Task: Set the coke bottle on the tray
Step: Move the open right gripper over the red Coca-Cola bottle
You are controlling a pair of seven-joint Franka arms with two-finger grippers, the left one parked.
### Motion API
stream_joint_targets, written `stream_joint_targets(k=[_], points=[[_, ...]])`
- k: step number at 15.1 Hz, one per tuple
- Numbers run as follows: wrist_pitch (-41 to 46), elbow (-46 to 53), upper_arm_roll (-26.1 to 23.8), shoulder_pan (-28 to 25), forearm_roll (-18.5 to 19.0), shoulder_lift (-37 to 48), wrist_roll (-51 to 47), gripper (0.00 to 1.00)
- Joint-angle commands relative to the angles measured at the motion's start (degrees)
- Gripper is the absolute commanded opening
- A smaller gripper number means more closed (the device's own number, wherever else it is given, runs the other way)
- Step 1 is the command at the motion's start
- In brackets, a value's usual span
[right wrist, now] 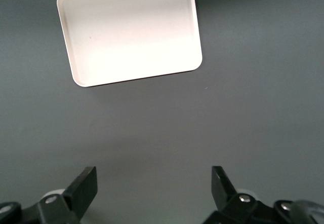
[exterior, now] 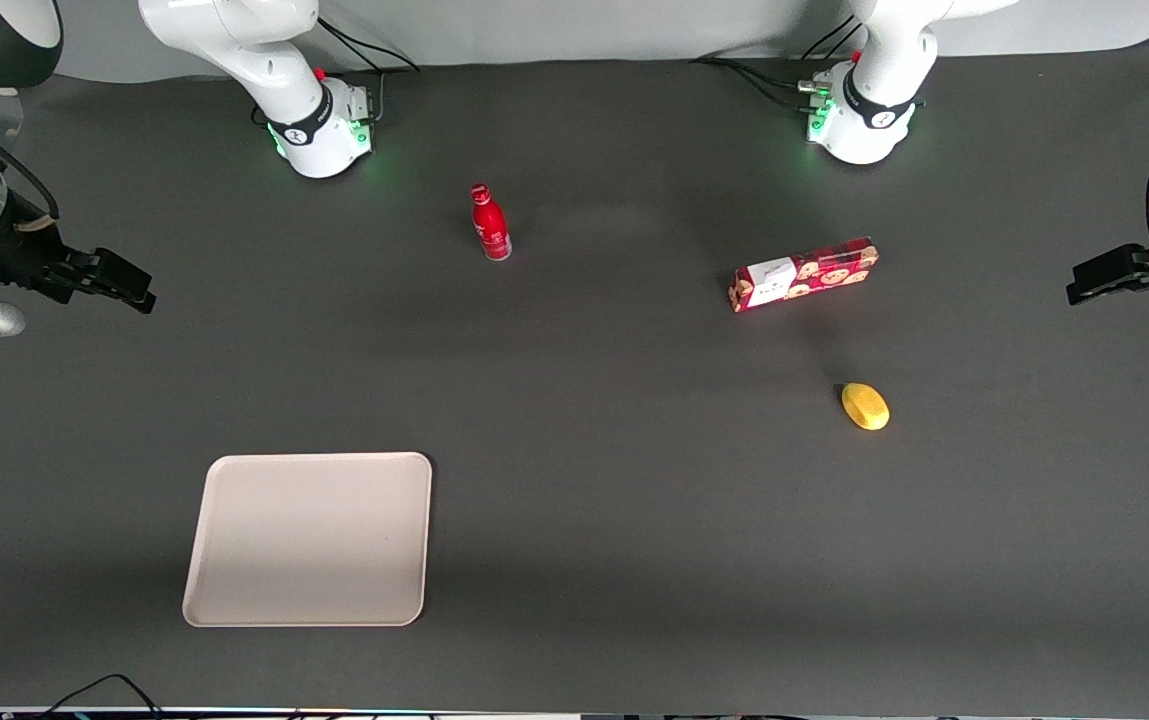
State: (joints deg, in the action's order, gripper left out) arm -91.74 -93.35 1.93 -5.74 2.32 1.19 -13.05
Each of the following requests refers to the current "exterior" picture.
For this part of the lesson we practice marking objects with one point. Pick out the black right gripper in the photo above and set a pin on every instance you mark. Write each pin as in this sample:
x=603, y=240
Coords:
x=22, y=254

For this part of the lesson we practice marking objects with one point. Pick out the red coke bottle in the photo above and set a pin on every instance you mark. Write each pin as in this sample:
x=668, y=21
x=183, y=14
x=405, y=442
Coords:
x=490, y=225

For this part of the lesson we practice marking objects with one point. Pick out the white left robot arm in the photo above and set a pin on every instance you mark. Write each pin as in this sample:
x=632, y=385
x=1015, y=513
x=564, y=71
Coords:
x=869, y=105

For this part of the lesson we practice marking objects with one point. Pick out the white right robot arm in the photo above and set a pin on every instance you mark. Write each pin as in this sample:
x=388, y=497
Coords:
x=306, y=112

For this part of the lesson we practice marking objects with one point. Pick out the beige plastic tray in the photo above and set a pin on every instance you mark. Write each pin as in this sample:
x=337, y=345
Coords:
x=309, y=540

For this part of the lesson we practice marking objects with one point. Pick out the yellow lemon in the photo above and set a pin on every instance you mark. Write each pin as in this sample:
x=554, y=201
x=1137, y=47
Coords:
x=865, y=407

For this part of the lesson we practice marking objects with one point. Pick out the red cookie box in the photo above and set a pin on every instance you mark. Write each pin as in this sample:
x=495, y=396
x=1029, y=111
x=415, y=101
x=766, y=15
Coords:
x=809, y=274

